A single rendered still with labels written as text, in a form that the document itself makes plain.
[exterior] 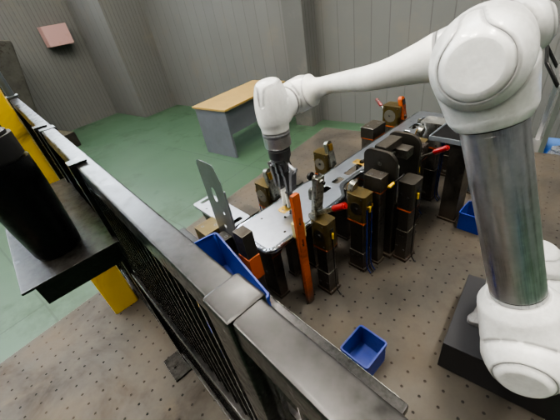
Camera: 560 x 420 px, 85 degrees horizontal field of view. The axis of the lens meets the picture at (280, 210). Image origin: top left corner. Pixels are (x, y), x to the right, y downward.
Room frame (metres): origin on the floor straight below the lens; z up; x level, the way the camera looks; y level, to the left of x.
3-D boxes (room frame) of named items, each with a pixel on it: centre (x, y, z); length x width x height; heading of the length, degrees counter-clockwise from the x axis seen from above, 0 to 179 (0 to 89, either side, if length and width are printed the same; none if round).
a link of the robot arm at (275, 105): (0.96, -0.04, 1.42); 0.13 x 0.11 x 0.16; 142
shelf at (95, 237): (0.49, 0.40, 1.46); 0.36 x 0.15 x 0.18; 37
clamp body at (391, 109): (1.75, -0.76, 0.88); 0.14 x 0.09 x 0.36; 37
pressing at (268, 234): (1.25, -0.42, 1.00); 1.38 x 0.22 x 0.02; 127
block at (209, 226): (0.90, 0.26, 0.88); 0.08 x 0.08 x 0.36; 37
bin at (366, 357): (0.51, -0.17, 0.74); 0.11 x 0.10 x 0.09; 127
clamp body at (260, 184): (1.17, 0.05, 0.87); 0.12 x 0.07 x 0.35; 37
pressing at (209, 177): (0.81, 0.18, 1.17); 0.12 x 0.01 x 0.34; 37
